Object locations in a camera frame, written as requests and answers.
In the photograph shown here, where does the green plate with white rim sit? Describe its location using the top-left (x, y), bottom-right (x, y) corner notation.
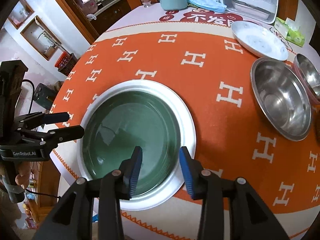
top-left (76, 80), bottom-right (196, 211)

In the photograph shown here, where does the large steel bowl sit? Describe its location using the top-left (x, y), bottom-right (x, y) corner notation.
top-left (250, 57), bottom-right (312, 141)

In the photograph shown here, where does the pink-rimmed steel bowl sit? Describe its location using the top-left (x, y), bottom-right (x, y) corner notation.
top-left (293, 54), bottom-right (319, 105)

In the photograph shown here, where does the person's left hand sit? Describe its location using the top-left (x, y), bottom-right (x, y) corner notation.
top-left (10, 161), bottom-right (30, 189)

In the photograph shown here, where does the small glass jar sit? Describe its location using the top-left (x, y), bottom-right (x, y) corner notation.
top-left (140, 0), bottom-right (152, 8)

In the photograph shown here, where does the green tissue pack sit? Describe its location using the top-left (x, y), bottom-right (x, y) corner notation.
top-left (274, 17), bottom-right (305, 47)

